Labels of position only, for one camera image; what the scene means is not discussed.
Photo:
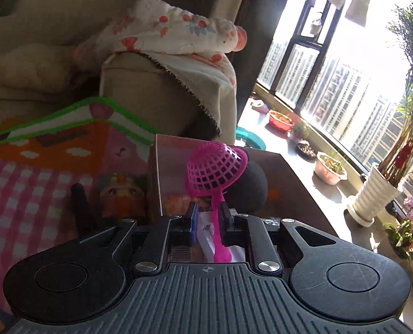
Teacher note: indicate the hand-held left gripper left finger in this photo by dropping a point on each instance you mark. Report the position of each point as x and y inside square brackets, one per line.
[193, 222]

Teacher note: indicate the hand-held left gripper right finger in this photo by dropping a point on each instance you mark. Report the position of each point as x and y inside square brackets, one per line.
[224, 222]

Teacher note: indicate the black plush toy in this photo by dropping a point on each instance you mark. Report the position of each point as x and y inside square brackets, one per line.
[248, 188]

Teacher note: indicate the pink toy strainer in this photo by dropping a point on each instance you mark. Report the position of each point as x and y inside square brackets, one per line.
[210, 167]

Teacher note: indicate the pink cardboard box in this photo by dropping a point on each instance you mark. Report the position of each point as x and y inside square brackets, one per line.
[171, 167]

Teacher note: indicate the stone window sill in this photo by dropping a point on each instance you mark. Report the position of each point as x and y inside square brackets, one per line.
[297, 181]

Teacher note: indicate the teal bowl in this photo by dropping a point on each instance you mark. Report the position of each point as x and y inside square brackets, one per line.
[251, 139]

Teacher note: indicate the dark pebble dish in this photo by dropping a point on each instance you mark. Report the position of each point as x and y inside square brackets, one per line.
[306, 150]

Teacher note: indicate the white plant pot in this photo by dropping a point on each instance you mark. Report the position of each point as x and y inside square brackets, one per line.
[328, 172]

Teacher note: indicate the red plant pot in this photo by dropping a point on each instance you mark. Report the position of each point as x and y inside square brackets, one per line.
[281, 120]

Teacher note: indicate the small potted plant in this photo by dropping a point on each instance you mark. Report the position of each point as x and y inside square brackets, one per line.
[301, 131]

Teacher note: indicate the beige towel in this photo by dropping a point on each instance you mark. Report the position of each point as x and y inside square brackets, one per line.
[210, 90]

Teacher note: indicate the beige sofa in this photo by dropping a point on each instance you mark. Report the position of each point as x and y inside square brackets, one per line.
[140, 90]

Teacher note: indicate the palm plant in white pot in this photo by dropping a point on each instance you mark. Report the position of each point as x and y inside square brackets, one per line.
[373, 195]

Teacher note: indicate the colourful play mat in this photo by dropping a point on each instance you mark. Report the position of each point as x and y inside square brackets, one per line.
[36, 181]

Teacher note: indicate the dark curtain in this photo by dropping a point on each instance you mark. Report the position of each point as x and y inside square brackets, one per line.
[255, 24]

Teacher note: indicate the floral blanket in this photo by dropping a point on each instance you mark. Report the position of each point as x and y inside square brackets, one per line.
[157, 24]

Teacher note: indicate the cream blanket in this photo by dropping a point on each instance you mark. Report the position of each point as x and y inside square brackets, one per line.
[18, 69]

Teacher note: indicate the dark window frame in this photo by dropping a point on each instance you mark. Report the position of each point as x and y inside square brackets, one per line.
[290, 73]

